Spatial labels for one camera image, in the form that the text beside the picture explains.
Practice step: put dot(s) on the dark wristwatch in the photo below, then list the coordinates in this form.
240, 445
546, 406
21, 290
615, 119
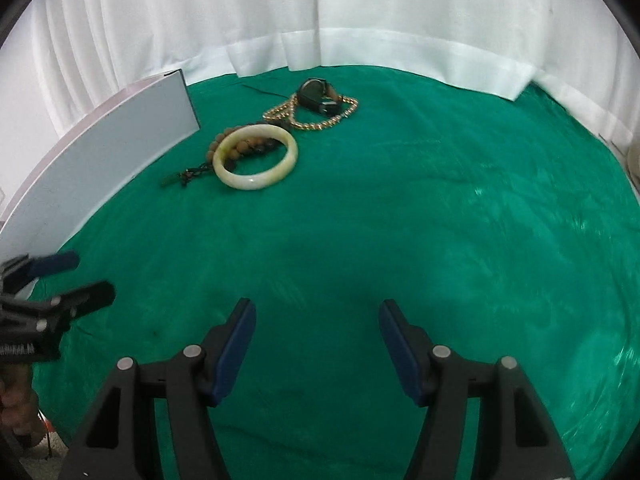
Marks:
312, 91

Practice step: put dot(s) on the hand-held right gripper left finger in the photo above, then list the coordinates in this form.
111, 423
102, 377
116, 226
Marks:
234, 352

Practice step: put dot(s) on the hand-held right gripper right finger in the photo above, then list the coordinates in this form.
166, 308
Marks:
400, 352

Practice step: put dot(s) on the pale jade bangle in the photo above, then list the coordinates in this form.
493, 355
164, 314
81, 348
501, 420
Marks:
250, 183

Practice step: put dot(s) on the white cardboard box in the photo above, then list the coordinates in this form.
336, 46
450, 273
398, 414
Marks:
100, 160

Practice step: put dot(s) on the green cloth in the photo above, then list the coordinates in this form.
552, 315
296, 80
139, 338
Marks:
350, 240

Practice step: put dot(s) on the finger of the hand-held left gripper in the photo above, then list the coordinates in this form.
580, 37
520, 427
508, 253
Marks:
90, 294
56, 260

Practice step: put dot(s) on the white curtain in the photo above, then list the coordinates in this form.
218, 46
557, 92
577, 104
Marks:
320, 15

